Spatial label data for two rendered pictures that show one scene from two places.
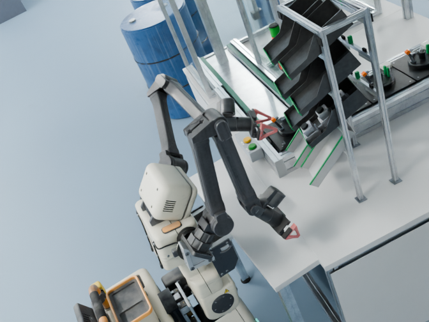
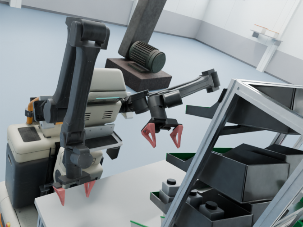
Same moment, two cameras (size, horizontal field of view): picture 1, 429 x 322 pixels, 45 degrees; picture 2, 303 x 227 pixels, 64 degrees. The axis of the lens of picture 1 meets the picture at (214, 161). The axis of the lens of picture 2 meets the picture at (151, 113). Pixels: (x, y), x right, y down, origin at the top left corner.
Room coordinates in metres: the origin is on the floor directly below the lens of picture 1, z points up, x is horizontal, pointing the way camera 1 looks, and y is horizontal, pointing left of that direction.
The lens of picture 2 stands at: (1.18, -0.78, 1.76)
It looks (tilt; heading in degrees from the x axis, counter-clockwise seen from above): 26 degrees down; 54
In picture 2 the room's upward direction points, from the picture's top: 19 degrees clockwise
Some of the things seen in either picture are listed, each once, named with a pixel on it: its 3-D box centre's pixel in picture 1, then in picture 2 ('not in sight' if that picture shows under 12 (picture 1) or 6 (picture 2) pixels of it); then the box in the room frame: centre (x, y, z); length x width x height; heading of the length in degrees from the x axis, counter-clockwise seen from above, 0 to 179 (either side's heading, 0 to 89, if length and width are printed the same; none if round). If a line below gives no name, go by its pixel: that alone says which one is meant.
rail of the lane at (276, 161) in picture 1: (247, 125); not in sight; (2.33, -0.24, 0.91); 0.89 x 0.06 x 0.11; 5
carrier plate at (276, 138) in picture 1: (292, 129); not in sight; (2.07, -0.41, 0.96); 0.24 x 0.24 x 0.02; 5
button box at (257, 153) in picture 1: (249, 145); not in sight; (2.14, -0.19, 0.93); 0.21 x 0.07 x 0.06; 5
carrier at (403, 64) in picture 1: (422, 53); not in sight; (2.14, -1.16, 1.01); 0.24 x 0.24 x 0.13; 5
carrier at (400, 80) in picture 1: (379, 75); not in sight; (2.12, -0.91, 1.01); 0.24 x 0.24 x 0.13; 5
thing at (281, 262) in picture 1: (288, 187); (161, 224); (1.82, -0.27, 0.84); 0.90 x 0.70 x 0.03; 12
